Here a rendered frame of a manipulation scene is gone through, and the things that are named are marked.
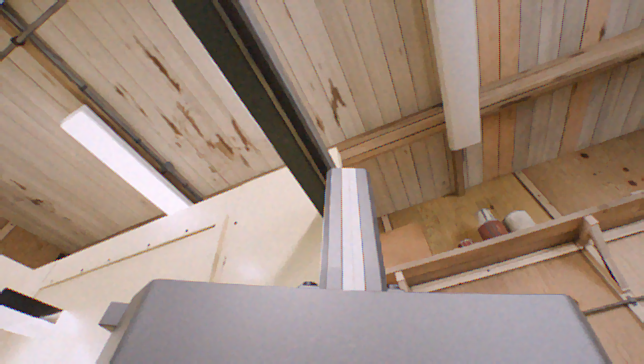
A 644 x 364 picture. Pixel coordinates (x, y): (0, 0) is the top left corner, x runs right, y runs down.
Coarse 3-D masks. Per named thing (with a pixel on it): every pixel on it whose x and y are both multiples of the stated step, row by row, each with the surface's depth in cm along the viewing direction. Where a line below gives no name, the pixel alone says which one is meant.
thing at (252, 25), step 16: (224, 0) 30; (240, 0) 27; (224, 16) 28; (240, 16) 31; (256, 16) 31; (240, 32) 32; (256, 32) 29; (240, 48) 30; (256, 48) 34; (272, 48) 33; (256, 64) 32; (272, 64) 32; (272, 80) 36; (288, 80) 35; (272, 96) 34; (288, 96) 34; (288, 112) 40; (304, 112) 37; (304, 128) 42; (304, 144) 42; (320, 144) 40; (320, 160) 46; (320, 176) 44
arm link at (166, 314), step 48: (144, 288) 6; (192, 288) 5; (240, 288) 5; (288, 288) 5; (144, 336) 5; (192, 336) 5; (240, 336) 5; (288, 336) 5; (336, 336) 5; (384, 336) 5; (432, 336) 5; (480, 336) 5; (528, 336) 5; (576, 336) 5
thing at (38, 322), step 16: (0, 304) 65; (16, 304) 68; (32, 304) 72; (48, 304) 75; (0, 320) 64; (16, 320) 66; (32, 320) 70; (48, 320) 74; (32, 336) 69; (48, 336) 72
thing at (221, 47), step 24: (192, 0) 27; (192, 24) 28; (216, 24) 29; (216, 48) 30; (240, 72) 32; (240, 96) 34; (264, 96) 35; (264, 120) 37; (288, 144) 40; (288, 168) 43; (312, 168) 43; (312, 192) 47
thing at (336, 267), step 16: (336, 176) 11; (336, 192) 10; (336, 208) 9; (336, 224) 8; (336, 240) 8; (336, 256) 7; (352, 256) 7; (320, 272) 7; (336, 272) 7; (352, 272) 7; (320, 288) 7; (336, 288) 7; (352, 288) 7
